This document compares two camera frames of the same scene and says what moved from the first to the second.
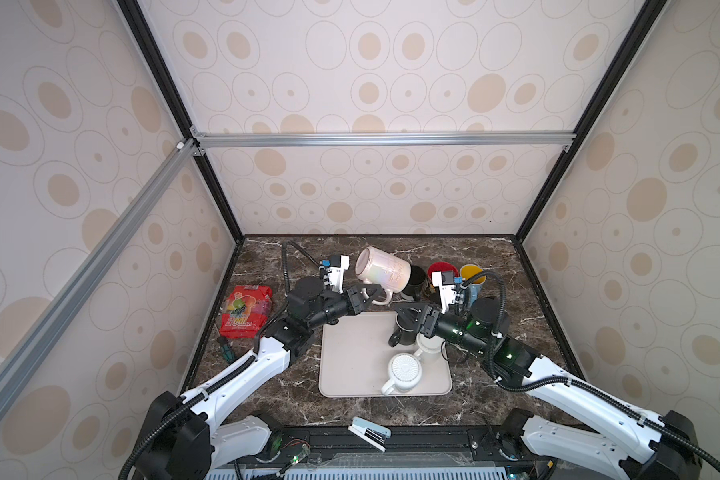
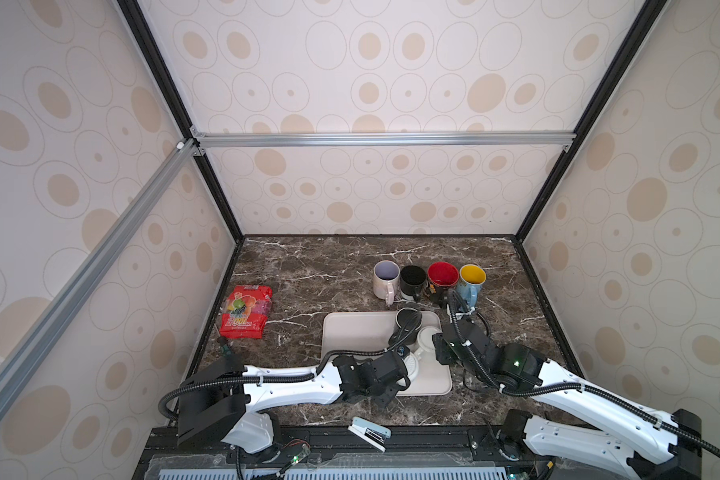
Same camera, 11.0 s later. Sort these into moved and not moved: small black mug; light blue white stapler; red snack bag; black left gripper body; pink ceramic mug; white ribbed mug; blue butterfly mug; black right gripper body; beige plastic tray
Moved: black left gripper body; pink ceramic mug; black right gripper body
Not moved: blue butterfly mug; light blue white stapler; red snack bag; white ribbed mug; small black mug; beige plastic tray
